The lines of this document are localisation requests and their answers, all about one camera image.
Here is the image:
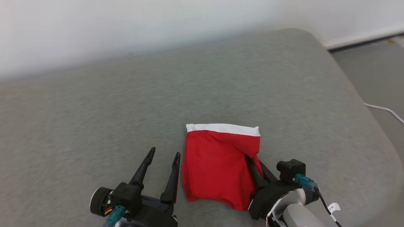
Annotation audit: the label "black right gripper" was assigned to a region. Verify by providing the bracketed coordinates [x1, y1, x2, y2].
[245, 154, 300, 220]

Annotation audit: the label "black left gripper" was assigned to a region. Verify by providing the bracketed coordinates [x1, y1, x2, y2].
[126, 147, 181, 227]

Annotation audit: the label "red shorts with white waistband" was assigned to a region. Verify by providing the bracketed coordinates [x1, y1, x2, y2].
[182, 123, 264, 211]

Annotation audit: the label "grey fabric sofa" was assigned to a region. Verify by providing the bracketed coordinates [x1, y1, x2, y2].
[0, 28, 404, 227]

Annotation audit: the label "teal right camera connector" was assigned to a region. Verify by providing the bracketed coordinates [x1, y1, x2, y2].
[292, 174, 317, 192]

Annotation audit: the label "teal camera connector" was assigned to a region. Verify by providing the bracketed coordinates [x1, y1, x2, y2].
[104, 205, 126, 227]
[292, 174, 317, 192]

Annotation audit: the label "teal left camera connector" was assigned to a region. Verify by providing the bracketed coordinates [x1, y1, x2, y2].
[104, 205, 126, 227]

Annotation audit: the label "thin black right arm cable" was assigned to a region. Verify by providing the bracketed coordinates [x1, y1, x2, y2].
[313, 186, 343, 227]

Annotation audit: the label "white floor cable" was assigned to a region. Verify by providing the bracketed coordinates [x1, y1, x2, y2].
[364, 102, 404, 124]

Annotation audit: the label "white and black wall baseboard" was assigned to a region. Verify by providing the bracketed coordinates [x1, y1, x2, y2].
[324, 27, 404, 53]

